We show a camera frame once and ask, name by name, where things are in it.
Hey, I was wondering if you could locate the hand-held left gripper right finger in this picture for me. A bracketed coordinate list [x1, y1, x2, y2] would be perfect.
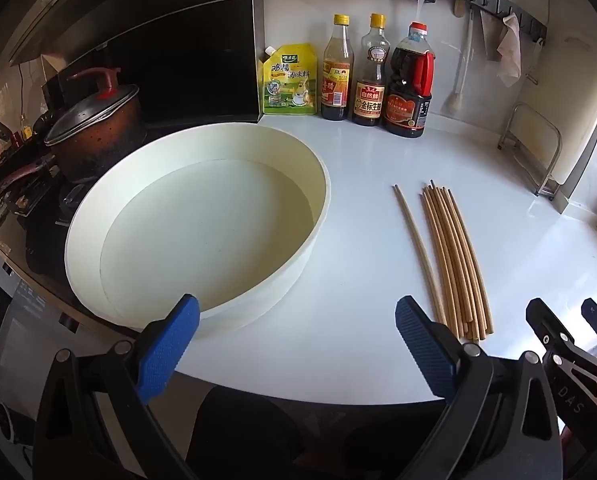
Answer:
[395, 295, 563, 480]

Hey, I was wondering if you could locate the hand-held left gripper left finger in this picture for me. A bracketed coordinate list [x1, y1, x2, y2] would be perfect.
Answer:
[32, 294, 200, 480]

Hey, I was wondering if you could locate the bundle of wooden chopsticks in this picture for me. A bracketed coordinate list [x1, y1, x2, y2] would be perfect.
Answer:
[420, 179, 494, 343]

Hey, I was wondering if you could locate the single wooden chopstick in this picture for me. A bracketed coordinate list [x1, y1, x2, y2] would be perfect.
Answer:
[391, 184, 448, 326]

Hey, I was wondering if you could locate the white round basin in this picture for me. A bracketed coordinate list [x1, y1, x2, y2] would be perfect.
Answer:
[64, 121, 331, 332]

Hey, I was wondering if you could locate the grey appliance front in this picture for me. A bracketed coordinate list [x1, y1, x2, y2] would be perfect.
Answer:
[0, 240, 144, 480]

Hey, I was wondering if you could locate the black cooktop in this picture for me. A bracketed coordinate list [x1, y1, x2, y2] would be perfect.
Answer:
[0, 175, 144, 331]

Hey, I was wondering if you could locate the metal cutting board rack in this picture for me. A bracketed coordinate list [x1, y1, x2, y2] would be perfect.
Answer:
[497, 102, 564, 201]

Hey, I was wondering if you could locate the brown cooking pot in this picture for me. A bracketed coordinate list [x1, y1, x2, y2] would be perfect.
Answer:
[53, 102, 148, 186]

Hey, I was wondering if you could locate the white cutting board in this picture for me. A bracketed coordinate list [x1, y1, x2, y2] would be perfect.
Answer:
[549, 35, 597, 213]

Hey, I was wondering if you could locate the red rimmed frying pan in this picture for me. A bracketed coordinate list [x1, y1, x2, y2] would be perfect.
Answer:
[0, 155, 59, 211]

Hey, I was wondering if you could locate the white dish brush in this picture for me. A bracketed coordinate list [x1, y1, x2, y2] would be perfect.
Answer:
[441, 7, 475, 116]

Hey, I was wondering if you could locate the large soy sauce jug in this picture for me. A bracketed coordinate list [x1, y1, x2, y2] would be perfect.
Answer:
[383, 21, 435, 138]

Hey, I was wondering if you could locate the black frying pan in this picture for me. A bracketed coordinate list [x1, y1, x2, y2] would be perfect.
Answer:
[0, 109, 72, 161]

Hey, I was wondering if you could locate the clear soy sauce bottle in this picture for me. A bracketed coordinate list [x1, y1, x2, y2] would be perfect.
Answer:
[351, 13, 390, 127]

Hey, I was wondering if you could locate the beige hanging rag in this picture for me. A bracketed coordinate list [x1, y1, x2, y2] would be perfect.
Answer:
[480, 10, 523, 88]

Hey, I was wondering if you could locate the dark vinegar bottle yellow cap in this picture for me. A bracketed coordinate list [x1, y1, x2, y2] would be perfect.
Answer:
[321, 13, 356, 122]

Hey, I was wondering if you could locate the yellow green seasoning pouch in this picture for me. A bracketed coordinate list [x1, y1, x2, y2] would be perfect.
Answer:
[262, 42, 318, 116]

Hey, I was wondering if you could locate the black range hood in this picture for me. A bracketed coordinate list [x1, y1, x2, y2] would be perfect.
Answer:
[8, 0, 265, 123]

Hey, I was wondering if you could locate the glass pot lid red handle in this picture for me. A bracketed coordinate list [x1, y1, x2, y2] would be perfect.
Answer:
[44, 66, 142, 147]

